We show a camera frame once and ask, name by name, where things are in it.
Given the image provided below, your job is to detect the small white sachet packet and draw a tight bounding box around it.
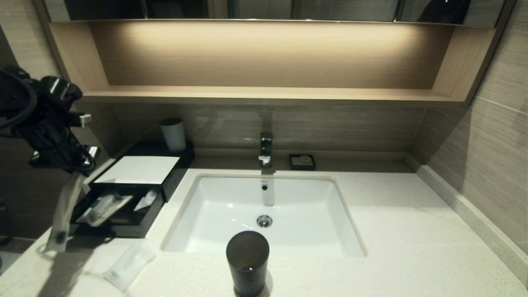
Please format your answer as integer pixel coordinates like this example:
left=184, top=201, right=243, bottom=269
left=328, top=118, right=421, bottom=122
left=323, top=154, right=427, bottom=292
left=103, top=244, right=156, bottom=292

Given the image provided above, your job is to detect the black tray box white lid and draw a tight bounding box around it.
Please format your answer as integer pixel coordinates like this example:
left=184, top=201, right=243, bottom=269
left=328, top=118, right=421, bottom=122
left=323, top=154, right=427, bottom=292
left=90, top=142, right=196, bottom=203

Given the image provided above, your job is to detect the green label tube packet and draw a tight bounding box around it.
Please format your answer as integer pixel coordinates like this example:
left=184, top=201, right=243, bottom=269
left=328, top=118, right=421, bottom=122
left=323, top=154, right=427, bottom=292
left=78, top=194, right=108, bottom=224

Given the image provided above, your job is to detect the beige comb packet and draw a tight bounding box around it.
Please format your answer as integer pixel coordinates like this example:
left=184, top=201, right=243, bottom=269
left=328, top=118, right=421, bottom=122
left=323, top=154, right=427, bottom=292
left=89, top=195, right=135, bottom=227

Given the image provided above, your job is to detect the red item frosted pouch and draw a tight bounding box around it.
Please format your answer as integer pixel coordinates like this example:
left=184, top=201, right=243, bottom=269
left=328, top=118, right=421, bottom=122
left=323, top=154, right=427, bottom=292
left=134, top=190, right=159, bottom=212

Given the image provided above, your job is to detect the white cup with dark rim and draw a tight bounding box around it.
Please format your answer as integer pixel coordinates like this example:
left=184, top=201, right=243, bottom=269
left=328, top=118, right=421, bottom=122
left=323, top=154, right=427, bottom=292
left=160, top=118, right=187, bottom=153

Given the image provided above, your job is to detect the chrome faucet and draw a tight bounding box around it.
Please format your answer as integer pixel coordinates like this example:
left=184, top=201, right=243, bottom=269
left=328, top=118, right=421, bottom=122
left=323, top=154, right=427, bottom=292
left=259, top=132, right=273, bottom=169

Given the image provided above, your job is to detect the dark grey tumbler cup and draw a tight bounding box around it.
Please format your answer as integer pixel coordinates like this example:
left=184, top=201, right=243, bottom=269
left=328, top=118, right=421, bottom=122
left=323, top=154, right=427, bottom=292
left=226, top=230, right=270, bottom=297

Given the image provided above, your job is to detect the black soap dish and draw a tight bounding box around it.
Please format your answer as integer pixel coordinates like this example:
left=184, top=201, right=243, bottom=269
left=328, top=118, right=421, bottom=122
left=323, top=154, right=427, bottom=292
left=289, top=154, right=316, bottom=171

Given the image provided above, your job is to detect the white ceramic sink basin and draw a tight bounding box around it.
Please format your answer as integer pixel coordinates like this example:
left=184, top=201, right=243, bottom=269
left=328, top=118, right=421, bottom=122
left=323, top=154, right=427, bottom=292
left=161, top=173, right=367, bottom=258

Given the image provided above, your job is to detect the mirror cabinet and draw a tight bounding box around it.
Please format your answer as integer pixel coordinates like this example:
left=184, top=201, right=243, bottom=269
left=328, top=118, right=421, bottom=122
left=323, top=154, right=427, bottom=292
left=43, top=0, right=506, bottom=28

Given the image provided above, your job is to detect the thick black cable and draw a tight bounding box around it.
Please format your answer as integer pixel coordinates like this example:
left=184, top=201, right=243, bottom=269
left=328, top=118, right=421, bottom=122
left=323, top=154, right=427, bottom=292
left=0, top=70, right=38, bottom=139

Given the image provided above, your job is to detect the light wooden wall shelf niche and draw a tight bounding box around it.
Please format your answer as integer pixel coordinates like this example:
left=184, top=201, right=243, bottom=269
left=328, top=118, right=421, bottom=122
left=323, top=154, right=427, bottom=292
left=33, top=0, right=518, bottom=108

